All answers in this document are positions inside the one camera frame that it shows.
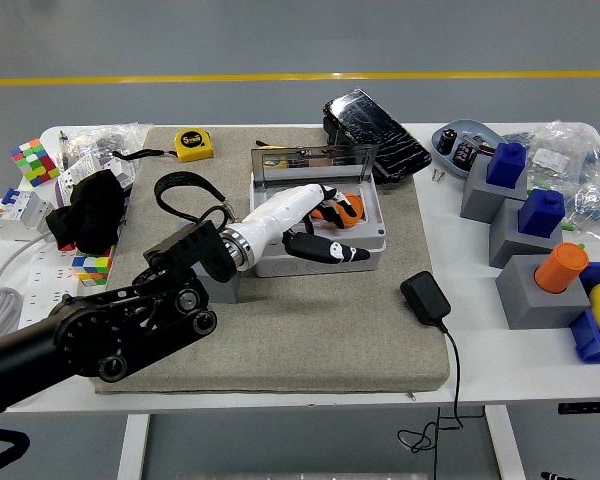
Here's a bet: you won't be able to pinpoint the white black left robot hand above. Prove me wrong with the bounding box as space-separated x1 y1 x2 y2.
224 182 372 265

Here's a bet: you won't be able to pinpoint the grey junction box clear lid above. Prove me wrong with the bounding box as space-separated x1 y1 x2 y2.
249 143 387 279

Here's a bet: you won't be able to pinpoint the orange cylinder battery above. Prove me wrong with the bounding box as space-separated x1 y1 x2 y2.
533 243 590 295
309 192 367 227

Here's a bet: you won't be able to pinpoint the blue block battery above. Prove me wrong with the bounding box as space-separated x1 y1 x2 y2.
517 188 566 238
485 142 527 190

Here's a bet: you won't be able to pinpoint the white table leg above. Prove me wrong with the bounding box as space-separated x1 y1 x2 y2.
117 413 151 480
484 405 527 480

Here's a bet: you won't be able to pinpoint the black table control panel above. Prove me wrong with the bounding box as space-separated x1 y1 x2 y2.
558 401 600 416

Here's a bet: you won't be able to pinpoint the grey cube holder block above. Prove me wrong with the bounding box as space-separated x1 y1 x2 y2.
488 198 565 269
494 254 592 331
177 222 241 305
459 154 530 225

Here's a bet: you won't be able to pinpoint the black cracked screen device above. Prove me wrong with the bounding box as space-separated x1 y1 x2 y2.
322 88 434 185

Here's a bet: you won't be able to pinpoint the grey-brown mat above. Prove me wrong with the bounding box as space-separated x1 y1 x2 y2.
90 124 451 396

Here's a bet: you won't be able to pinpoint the blue plastic bin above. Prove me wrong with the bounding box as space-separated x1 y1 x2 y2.
568 262 600 365

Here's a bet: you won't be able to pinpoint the black power adapter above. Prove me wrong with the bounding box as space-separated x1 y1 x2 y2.
400 271 452 329

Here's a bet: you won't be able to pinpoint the clear plastic bag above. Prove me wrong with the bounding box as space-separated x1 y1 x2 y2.
54 122 155 166

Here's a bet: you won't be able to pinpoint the black cloth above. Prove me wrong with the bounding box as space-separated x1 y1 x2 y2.
44 169 127 254

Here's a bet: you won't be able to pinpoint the colourful puzzle cube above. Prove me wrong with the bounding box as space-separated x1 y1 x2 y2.
71 246 116 288
10 138 61 188

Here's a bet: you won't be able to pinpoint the blue-grey oval tray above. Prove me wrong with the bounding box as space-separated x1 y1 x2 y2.
431 118 506 181

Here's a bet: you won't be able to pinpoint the white circuit breaker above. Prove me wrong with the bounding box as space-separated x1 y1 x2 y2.
0 187 56 244

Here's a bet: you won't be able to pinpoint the clear plastic bags of parts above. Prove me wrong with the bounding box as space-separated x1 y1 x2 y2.
504 119 600 246

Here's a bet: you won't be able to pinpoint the yellow tape measure black strap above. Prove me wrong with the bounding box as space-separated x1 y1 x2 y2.
112 128 215 162

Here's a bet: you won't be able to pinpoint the black adapter cord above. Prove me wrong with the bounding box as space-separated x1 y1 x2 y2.
397 322 465 480

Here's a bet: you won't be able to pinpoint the white switch package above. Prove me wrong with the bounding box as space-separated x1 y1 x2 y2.
54 152 136 206

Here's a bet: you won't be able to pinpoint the white cable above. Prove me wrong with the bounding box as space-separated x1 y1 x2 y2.
0 234 56 346

